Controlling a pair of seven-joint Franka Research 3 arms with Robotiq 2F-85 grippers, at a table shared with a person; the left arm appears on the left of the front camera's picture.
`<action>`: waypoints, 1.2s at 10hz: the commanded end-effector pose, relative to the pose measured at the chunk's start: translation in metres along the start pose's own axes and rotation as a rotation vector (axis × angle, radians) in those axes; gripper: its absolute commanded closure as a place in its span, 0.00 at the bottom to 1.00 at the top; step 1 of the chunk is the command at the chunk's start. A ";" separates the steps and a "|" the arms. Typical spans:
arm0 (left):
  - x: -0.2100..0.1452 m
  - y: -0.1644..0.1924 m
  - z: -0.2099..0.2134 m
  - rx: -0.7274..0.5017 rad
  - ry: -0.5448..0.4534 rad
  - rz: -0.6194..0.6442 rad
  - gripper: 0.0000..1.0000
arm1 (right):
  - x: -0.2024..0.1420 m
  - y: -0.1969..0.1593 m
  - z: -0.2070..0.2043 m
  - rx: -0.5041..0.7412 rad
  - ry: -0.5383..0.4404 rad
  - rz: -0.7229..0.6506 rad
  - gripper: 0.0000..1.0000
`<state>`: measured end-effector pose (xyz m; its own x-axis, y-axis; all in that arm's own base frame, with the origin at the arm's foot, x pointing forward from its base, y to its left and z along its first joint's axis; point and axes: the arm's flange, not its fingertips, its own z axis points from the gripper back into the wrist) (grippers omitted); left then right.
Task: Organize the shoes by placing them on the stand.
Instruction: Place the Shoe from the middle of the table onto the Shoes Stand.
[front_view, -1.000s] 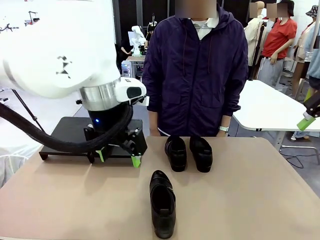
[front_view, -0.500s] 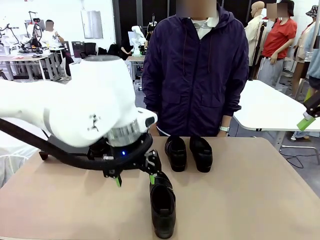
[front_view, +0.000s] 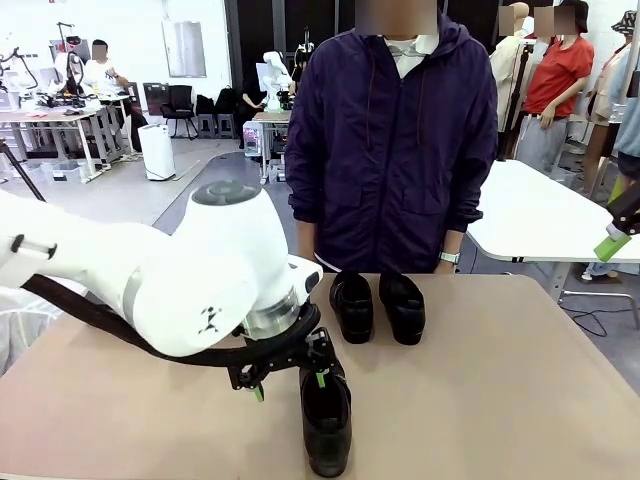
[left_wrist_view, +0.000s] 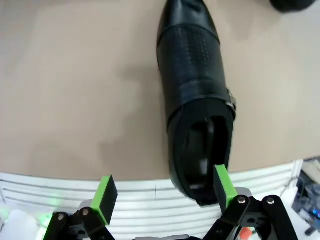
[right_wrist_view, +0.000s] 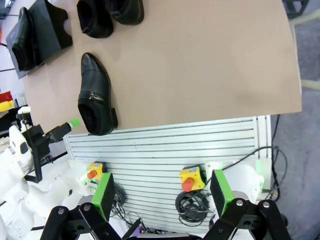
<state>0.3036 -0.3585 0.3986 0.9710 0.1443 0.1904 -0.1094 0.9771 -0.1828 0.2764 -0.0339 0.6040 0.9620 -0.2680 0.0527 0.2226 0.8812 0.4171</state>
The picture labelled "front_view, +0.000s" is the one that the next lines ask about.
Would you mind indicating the white table with metal legs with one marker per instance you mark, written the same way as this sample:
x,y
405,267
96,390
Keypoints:
x,y
540,215

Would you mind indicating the dark tripod leg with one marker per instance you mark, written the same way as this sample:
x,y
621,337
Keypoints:
x,y
22,175

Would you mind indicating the computer case with coloured lights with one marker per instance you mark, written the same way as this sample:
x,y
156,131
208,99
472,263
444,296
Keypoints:
x,y
252,140

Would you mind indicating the small white background robot arm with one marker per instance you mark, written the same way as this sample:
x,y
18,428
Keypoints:
x,y
274,70

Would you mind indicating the wooden desk with metal legs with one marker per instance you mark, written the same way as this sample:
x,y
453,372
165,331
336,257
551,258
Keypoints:
x,y
45,117

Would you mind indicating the grey wall panel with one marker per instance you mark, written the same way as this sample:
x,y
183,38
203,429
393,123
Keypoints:
x,y
184,50

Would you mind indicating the clear plastic storage bin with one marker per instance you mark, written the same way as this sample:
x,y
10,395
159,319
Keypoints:
x,y
66,172

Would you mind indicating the black box cabinet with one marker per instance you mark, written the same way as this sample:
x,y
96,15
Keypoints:
x,y
156,97

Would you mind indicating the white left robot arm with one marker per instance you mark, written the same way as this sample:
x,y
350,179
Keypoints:
x,y
200,270

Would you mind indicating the black leather loafer shoe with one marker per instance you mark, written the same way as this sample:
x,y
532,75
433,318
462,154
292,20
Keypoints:
x,y
325,440
405,310
355,310

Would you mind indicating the small wooden robot table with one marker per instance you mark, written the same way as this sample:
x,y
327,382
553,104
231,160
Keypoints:
x,y
267,117

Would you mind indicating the person in purple jacket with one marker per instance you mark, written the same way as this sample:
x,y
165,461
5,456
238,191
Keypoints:
x,y
395,150

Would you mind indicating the mannequin in beige jacket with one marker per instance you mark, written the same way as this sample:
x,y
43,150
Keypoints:
x,y
510,75

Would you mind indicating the black office chair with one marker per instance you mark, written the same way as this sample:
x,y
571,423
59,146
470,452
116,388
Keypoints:
x,y
179,102

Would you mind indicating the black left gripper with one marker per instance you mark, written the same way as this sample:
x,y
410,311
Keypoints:
x,y
280,367

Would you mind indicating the white plastic cover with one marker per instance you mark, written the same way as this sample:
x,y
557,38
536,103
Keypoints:
x,y
20,330

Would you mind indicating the person's left hand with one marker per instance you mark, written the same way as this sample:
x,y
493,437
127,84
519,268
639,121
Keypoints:
x,y
447,268

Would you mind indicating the white air purifier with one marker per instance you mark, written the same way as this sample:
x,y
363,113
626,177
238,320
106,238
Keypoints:
x,y
157,155

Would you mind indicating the person's right forearm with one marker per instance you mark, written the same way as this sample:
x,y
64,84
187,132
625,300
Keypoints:
x,y
306,237

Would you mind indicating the person's left forearm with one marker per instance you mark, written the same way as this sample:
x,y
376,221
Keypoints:
x,y
451,242

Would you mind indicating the black curved robot arm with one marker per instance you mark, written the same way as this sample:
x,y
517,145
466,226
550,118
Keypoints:
x,y
17,52

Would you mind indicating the seated person in white shirt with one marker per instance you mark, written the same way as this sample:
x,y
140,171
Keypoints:
x,y
102,75

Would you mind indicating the white green wristwatch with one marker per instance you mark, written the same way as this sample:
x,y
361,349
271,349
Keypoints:
x,y
450,257

